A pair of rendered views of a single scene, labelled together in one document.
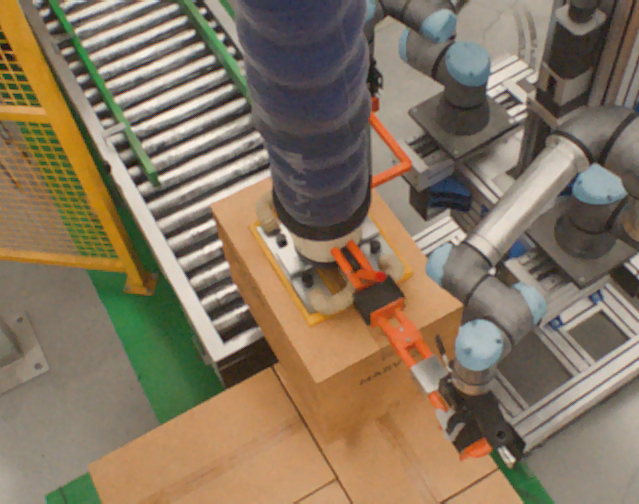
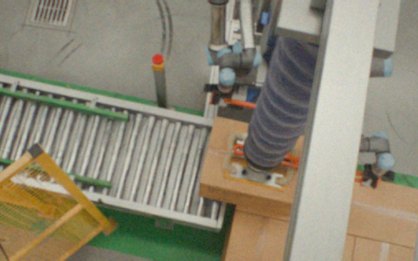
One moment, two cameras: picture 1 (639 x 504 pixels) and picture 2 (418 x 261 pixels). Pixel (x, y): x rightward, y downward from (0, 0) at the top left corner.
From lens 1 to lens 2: 186 cm
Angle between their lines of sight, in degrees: 29
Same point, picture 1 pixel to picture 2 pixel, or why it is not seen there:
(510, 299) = (381, 141)
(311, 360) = not seen: hidden behind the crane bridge
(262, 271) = (247, 187)
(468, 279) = (365, 145)
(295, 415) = (261, 217)
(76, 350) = not seen: outside the picture
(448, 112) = (240, 71)
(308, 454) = (279, 225)
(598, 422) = not seen: hidden behind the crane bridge
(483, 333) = (387, 158)
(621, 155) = (372, 73)
